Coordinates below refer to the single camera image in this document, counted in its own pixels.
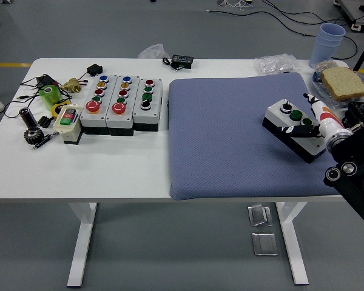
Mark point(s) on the black power adapter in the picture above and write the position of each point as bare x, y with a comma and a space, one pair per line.
45, 80

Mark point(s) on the small black gear piece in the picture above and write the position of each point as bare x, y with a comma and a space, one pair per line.
44, 121

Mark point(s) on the grey box red green selector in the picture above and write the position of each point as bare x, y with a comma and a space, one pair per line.
154, 103

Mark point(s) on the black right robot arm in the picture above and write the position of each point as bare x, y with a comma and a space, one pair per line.
352, 182

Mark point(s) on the grey four-control button box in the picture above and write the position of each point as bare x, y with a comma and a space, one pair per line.
277, 112

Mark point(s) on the blue-grey padded mat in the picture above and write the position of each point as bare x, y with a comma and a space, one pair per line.
224, 127

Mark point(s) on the small white switch box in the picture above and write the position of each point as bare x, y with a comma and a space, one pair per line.
69, 128

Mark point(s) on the grey five-button emergency stop box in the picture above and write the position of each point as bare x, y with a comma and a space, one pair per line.
106, 101
130, 100

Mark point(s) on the black digital meter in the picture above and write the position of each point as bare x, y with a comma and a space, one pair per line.
182, 60

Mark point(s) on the brass valve fitting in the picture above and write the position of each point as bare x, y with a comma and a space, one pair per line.
72, 86

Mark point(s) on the yellow tape roll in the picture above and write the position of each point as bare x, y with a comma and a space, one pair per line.
55, 109

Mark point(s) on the clear container with cookie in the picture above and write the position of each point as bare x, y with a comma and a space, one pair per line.
327, 65

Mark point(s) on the white table leg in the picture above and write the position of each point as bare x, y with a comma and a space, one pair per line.
294, 242
82, 242

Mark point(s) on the clear plastic box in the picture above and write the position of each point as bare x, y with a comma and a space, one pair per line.
259, 215
264, 244

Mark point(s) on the black textured block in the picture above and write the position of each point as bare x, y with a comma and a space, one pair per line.
362, 110

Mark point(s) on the black pen tool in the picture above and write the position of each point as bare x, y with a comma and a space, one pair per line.
45, 140

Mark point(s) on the stacked blue cups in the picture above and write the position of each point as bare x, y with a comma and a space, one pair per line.
324, 48

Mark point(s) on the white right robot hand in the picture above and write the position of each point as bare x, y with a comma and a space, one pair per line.
329, 121

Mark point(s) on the blue plate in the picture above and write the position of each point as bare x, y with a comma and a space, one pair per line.
315, 79

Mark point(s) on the black gear shaft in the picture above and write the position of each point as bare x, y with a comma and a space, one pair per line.
30, 121

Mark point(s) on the clear crinkled plastic bag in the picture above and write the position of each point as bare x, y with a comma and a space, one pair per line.
276, 63

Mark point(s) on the white plastic bag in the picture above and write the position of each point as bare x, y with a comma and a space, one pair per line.
153, 51

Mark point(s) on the bread slice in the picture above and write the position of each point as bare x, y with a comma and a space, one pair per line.
344, 83

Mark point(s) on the green tape roll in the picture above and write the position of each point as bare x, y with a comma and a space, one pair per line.
50, 97

